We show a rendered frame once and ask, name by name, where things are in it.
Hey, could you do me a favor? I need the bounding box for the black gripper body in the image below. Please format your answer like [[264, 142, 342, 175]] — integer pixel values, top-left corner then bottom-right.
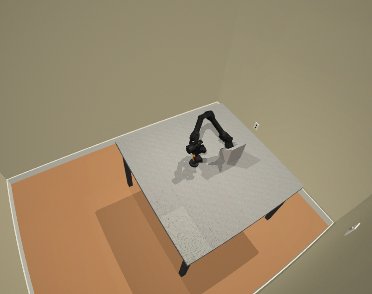
[[193, 149, 202, 163]]

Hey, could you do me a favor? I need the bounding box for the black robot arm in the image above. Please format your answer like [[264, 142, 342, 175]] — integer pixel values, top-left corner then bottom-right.
[[186, 111, 234, 154]]

